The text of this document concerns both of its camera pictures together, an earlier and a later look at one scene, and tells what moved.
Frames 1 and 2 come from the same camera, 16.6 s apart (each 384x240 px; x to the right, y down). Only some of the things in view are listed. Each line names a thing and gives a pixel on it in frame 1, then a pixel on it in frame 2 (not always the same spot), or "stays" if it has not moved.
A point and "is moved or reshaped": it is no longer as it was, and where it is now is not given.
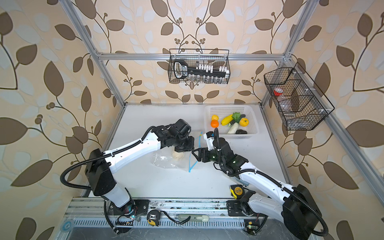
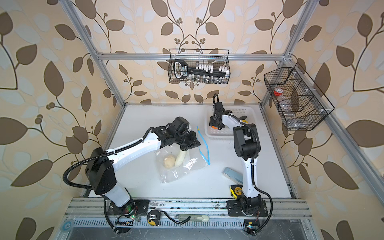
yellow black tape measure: (237, 191) stays
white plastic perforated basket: (230, 121) stays
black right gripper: (201, 150) -> (211, 122)
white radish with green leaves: (234, 127) is moved or reshaped
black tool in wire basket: (181, 70) stays
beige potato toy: (178, 156) -> (168, 162)
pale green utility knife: (194, 217) stays
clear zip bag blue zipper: (169, 158) is moved or reshaped
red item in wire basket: (278, 91) stays
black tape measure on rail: (153, 216) stays
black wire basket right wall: (297, 98) stays
